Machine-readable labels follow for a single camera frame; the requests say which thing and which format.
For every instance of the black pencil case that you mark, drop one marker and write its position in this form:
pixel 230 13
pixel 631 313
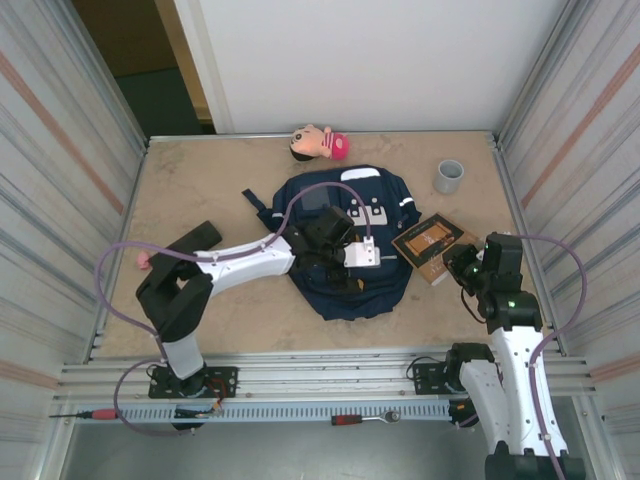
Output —
pixel 197 235

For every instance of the aluminium rail frame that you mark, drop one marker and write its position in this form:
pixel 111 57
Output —
pixel 325 372

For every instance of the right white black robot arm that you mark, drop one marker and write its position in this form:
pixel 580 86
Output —
pixel 520 380

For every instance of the small pink eraser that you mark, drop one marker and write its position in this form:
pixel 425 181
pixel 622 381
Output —
pixel 144 261

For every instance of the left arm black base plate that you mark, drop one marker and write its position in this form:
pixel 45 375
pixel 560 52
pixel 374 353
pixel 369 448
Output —
pixel 222 382

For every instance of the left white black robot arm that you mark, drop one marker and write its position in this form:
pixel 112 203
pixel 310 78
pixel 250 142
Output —
pixel 240 260

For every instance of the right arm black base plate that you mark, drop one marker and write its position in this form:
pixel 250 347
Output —
pixel 430 377

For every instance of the grey cup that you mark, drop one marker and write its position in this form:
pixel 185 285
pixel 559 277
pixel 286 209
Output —
pixel 448 180

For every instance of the plush doll pink hat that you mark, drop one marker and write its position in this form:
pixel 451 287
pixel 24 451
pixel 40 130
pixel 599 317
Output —
pixel 320 145

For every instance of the navy blue backpack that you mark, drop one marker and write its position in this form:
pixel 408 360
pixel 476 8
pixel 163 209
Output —
pixel 350 305

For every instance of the brown book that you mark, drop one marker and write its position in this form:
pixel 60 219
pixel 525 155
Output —
pixel 425 245

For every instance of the white door frame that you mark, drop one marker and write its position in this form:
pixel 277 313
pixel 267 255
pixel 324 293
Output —
pixel 200 60

